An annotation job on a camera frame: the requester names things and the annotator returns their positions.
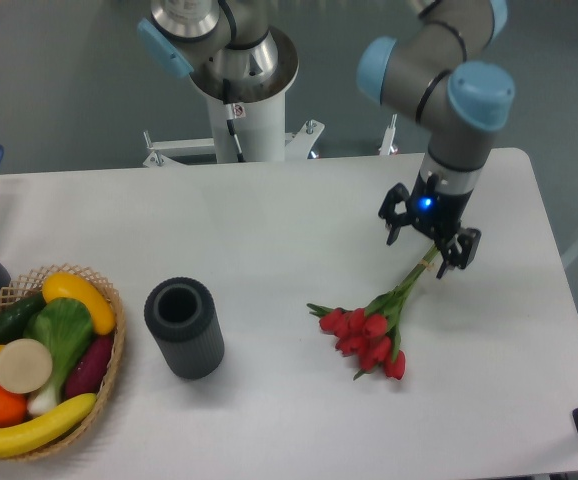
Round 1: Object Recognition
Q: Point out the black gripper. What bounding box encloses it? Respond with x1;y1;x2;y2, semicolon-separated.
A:
378;174;482;279

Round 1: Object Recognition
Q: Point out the red tulip bouquet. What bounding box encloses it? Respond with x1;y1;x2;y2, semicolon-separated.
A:
307;246;439;381

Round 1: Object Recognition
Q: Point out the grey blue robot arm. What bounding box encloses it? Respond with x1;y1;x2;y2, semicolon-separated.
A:
137;1;515;270

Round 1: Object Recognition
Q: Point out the dark grey ribbed vase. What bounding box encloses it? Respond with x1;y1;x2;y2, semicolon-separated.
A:
144;277;225;380

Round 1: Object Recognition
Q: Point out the purple sweet potato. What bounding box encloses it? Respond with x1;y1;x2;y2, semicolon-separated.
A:
64;335;113;399

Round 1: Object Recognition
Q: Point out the green bok choy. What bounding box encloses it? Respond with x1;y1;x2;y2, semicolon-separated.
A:
23;298;93;417

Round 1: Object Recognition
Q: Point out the woven wicker basket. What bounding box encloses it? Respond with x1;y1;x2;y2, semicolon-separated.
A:
0;264;126;461

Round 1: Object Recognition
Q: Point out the beige round disc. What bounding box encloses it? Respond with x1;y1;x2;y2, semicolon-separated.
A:
0;338;53;394

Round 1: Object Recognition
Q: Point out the green cucumber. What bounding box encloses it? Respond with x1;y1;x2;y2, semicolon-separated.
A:
0;292;46;345

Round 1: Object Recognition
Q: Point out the yellow banana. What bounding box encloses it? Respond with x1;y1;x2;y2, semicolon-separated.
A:
0;393;97;459

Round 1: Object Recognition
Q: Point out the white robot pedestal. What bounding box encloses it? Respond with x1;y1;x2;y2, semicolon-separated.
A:
142;84;399;169

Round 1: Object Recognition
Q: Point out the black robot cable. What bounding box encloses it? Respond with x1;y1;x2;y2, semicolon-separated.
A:
220;78;247;164

